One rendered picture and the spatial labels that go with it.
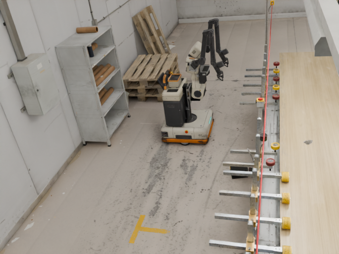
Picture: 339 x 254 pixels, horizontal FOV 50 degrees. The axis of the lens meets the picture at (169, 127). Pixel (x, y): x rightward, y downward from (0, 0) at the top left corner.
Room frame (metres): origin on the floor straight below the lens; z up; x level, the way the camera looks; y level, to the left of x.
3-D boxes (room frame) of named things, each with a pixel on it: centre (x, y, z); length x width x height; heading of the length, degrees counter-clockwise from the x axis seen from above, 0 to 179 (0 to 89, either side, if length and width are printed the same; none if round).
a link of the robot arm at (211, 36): (4.18, -0.65, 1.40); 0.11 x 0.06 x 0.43; 162
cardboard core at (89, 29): (5.10, 0.95, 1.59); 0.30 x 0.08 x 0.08; 71
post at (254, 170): (2.09, -0.58, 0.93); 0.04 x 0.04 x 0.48; 71
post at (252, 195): (1.85, -0.50, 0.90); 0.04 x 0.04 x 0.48; 71
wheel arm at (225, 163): (2.55, -0.64, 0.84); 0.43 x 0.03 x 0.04; 71
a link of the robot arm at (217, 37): (4.59, -0.79, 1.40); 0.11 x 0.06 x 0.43; 161
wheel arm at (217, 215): (1.82, -0.47, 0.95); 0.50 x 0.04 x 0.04; 71
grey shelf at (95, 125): (5.00, 0.98, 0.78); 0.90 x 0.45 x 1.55; 161
